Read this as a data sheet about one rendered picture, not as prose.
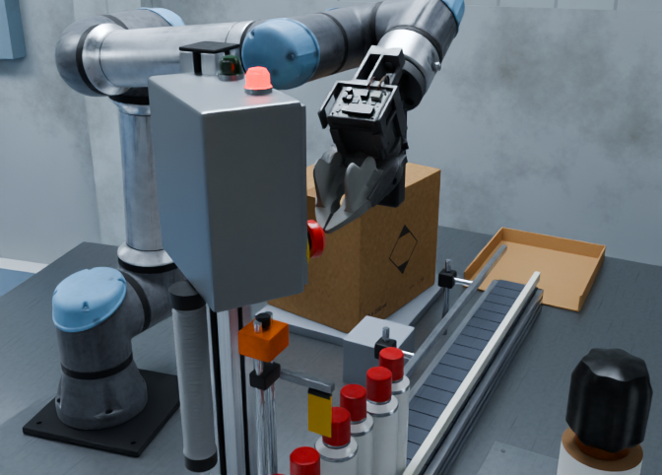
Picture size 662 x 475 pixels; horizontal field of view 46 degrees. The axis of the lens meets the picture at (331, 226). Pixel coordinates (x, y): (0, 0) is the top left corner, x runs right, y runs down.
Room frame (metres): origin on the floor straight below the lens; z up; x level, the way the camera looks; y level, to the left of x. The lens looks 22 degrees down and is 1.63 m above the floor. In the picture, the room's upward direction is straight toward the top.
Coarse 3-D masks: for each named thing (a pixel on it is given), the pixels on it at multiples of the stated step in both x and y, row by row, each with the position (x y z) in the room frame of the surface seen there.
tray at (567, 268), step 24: (504, 240) 1.86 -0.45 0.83; (528, 240) 1.83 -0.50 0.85; (552, 240) 1.80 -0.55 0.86; (576, 240) 1.77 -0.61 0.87; (480, 264) 1.70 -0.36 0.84; (504, 264) 1.71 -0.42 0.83; (528, 264) 1.71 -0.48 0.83; (552, 264) 1.71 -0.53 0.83; (576, 264) 1.71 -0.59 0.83; (600, 264) 1.69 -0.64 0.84; (480, 288) 1.59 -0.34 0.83; (552, 288) 1.59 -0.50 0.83; (576, 288) 1.59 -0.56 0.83
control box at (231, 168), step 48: (192, 96) 0.69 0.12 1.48; (240, 96) 0.69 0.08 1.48; (288, 96) 0.69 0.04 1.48; (192, 144) 0.66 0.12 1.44; (240, 144) 0.65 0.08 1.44; (288, 144) 0.67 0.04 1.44; (192, 192) 0.67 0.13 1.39; (240, 192) 0.65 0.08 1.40; (288, 192) 0.67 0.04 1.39; (192, 240) 0.68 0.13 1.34; (240, 240) 0.65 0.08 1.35; (288, 240) 0.67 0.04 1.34; (240, 288) 0.65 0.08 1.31; (288, 288) 0.67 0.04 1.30
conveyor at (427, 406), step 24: (504, 288) 1.49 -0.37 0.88; (480, 312) 1.39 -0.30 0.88; (504, 312) 1.39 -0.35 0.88; (480, 336) 1.29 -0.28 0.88; (504, 336) 1.29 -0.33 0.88; (456, 360) 1.21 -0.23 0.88; (432, 384) 1.13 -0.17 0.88; (456, 384) 1.13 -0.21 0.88; (432, 408) 1.06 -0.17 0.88; (408, 432) 1.00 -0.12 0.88; (408, 456) 0.94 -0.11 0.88; (432, 456) 0.94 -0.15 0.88
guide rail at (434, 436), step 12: (528, 288) 1.43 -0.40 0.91; (516, 300) 1.37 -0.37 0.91; (516, 312) 1.34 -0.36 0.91; (504, 324) 1.28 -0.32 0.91; (492, 348) 1.19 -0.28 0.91; (480, 360) 1.15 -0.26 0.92; (480, 372) 1.13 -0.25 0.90; (468, 384) 1.08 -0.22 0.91; (456, 396) 1.05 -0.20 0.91; (456, 408) 1.03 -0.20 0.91; (444, 420) 0.98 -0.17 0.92; (432, 432) 0.95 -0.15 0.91; (432, 444) 0.93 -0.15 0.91; (420, 456) 0.90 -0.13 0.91; (408, 468) 0.87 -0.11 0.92; (420, 468) 0.89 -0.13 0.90
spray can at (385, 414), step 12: (372, 372) 0.85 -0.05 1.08; (384, 372) 0.85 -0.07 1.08; (372, 384) 0.84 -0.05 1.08; (384, 384) 0.83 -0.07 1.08; (372, 396) 0.83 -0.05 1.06; (384, 396) 0.83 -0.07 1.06; (372, 408) 0.83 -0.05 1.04; (384, 408) 0.83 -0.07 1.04; (396, 408) 0.84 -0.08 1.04; (384, 420) 0.82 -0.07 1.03; (396, 420) 0.84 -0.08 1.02; (384, 432) 0.82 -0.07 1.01; (396, 432) 0.84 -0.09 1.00; (384, 444) 0.83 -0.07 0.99; (396, 444) 0.84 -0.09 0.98; (384, 456) 0.83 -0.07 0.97; (372, 468) 0.82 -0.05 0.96; (384, 468) 0.83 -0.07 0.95
